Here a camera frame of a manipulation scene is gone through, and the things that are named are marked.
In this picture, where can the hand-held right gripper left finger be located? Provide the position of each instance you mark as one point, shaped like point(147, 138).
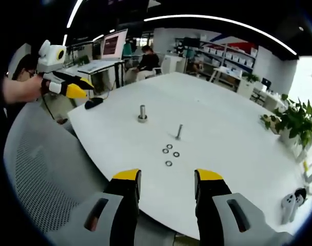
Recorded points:
point(122, 205)

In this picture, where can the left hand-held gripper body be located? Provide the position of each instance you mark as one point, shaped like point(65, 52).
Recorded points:
point(50, 60)

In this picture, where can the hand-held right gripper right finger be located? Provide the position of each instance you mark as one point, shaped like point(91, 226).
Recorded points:
point(212, 205)

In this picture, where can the small metal washer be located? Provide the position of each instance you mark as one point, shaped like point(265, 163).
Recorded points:
point(174, 154)
point(163, 150)
point(167, 146)
point(166, 163)

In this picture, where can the thin threaded metal stud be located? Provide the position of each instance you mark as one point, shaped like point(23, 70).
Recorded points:
point(179, 132)

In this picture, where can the thick metal stud with base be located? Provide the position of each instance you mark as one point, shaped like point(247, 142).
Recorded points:
point(142, 112)

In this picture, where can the person's left hand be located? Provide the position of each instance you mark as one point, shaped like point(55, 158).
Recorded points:
point(35, 87)

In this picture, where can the black computer mouse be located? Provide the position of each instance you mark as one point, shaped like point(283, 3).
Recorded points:
point(93, 103)

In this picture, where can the person's head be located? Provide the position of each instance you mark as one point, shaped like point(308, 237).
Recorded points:
point(23, 65)

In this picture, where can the straight ceiling light strip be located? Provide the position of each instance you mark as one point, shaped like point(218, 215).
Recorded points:
point(74, 14)

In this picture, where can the open laptop pink screen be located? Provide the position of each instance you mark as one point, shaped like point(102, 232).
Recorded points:
point(113, 46)

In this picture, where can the white game controller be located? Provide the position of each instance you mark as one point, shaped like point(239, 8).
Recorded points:
point(288, 205)

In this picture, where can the grey mesh office chair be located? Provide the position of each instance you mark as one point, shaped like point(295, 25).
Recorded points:
point(43, 166)

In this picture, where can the black round device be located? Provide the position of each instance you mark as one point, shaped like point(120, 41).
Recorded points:
point(300, 196)

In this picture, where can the potted green plant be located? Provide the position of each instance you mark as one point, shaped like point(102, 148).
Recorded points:
point(297, 120)

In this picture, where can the white desk with slanted legs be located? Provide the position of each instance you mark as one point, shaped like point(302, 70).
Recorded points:
point(226, 73)

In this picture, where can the small dark monitor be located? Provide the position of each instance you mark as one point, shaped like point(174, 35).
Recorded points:
point(265, 82)

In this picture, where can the small green plant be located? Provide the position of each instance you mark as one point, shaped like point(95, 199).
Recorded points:
point(251, 77)

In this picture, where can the shelf with white bins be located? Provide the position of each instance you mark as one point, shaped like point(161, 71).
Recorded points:
point(222, 55)

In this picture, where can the long curved ceiling light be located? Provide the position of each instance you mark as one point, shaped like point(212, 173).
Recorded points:
point(210, 16)

